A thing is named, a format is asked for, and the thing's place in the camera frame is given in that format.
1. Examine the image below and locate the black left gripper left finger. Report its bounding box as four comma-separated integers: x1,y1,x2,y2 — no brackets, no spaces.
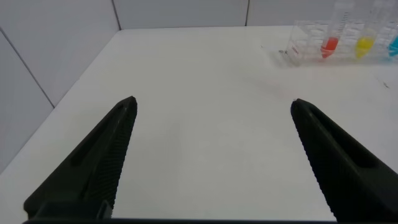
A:
23,95,138,220

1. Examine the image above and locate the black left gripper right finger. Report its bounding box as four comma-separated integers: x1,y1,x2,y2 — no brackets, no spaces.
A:
290,98,398,222

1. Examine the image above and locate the test tube with yellow pigment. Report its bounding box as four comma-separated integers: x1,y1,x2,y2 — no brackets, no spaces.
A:
354,0,393,60

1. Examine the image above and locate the test tube with blue pigment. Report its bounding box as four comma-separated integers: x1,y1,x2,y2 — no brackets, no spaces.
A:
387,18,398,58

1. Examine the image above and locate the test tube with red pigment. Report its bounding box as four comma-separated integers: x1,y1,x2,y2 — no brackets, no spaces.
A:
320,0,355,59

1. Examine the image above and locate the clear acrylic test tube rack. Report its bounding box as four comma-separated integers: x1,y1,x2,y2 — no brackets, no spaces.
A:
285,19,398,67

